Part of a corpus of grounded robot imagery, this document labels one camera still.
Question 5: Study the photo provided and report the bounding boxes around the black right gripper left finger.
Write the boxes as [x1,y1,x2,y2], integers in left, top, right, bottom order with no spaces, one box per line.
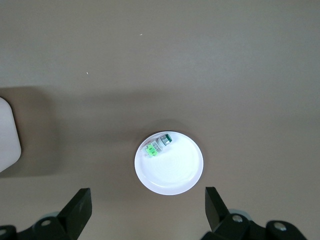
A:
[17,187,92,240]

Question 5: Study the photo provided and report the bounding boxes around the pale pink round plate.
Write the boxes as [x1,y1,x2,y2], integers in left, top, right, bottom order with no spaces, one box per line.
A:
[134,130,205,196]

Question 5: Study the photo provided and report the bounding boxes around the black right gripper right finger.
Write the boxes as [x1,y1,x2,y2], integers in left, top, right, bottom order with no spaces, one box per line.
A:
[203,186,266,240]

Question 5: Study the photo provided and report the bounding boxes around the white lidded storage box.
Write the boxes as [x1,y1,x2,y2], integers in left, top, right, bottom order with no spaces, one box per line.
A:
[0,96,22,173]

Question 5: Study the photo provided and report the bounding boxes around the green push-button switch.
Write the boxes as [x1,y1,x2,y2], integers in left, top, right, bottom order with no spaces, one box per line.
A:
[142,133,174,160]

